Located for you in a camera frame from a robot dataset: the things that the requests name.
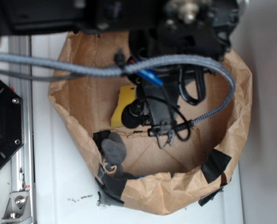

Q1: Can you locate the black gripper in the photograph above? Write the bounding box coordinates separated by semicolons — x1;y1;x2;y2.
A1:
80;0;241;77

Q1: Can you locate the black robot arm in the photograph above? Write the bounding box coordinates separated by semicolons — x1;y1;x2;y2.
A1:
0;0;240;79

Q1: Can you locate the yellow sponge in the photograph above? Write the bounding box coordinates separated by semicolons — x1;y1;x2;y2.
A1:
111;85;135;128

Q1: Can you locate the brown paper bag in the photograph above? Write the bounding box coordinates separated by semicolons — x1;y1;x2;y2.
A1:
48;30;253;216

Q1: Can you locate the black octagonal mount plate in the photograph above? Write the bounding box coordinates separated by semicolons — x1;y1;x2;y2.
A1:
0;80;23;170

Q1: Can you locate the aluminium rail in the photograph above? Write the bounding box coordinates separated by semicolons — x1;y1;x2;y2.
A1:
7;35;37;224

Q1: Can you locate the metal corner bracket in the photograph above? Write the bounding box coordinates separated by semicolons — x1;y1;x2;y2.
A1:
1;191;31;224

